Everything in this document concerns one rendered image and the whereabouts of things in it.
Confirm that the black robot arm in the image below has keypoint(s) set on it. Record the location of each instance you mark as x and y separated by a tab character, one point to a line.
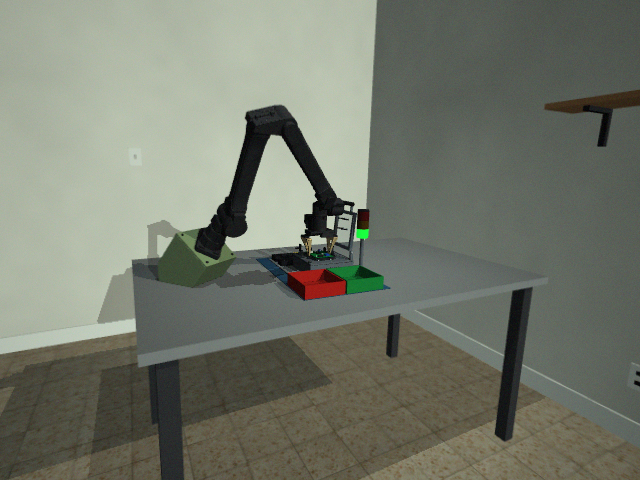
261	123

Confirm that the green bin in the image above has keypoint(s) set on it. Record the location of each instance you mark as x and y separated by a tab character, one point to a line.
366	280

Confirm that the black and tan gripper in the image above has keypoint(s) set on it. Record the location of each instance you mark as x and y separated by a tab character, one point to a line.
319	227

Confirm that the red open box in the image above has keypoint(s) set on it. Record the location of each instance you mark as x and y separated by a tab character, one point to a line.
316	284

